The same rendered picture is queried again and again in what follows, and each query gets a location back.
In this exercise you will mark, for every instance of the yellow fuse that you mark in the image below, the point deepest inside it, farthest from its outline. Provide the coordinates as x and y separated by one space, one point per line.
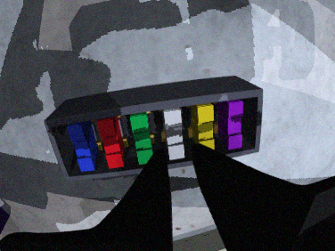
203 124

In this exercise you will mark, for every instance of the black fuse block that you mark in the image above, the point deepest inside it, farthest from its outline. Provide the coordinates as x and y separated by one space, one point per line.
92 136

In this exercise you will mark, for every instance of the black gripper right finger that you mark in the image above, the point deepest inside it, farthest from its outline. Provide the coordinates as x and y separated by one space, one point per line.
255 211

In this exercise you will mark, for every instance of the dark purple cube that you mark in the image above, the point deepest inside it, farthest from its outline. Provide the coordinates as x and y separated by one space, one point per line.
3 218

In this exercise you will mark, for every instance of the green fuse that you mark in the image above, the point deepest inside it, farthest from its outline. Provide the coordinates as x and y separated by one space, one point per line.
141 131

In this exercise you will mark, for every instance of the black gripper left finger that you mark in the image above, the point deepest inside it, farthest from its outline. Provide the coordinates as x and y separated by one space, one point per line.
141 221

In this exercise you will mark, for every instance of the beige rectangular tray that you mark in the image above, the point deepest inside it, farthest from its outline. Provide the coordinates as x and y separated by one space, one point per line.
204 241

